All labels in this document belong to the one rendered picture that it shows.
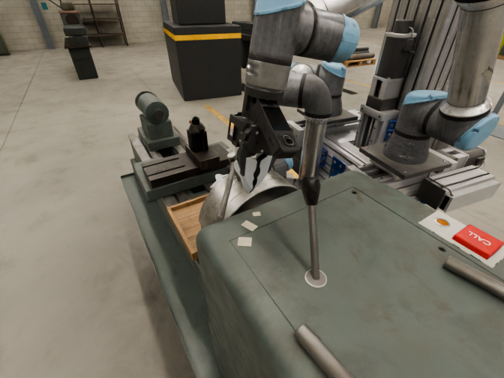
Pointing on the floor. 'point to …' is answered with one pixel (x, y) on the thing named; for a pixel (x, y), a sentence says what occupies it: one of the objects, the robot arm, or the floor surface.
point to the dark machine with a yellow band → (203, 49)
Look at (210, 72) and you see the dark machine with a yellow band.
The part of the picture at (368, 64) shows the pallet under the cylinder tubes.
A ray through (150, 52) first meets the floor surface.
